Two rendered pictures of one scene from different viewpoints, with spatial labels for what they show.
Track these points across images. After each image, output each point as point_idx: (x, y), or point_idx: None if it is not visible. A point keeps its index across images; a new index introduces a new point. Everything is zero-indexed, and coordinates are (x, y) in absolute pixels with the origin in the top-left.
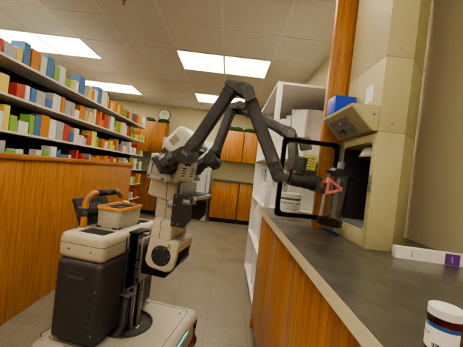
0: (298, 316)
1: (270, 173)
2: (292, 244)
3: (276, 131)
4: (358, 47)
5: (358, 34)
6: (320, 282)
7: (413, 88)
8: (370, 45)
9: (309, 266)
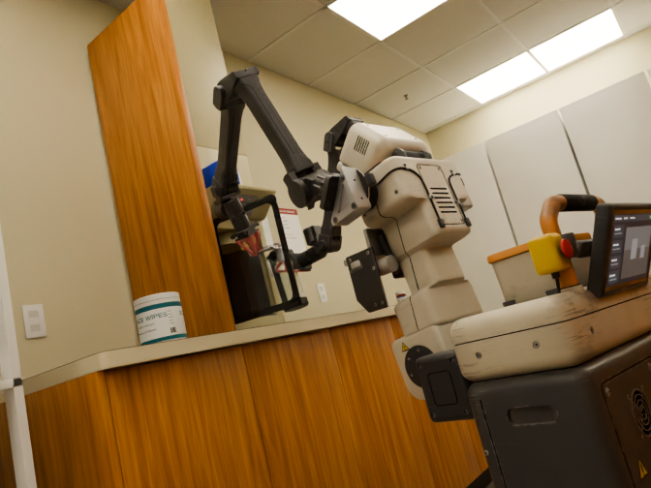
0: (373, 369)
1: (341, 239)
2: (353, 312)
3: (234, 171)
4: (192, 109)
5: (185, 92)
6: (393, 309)
7: None
8: (216, 127)
9: (382, 309)
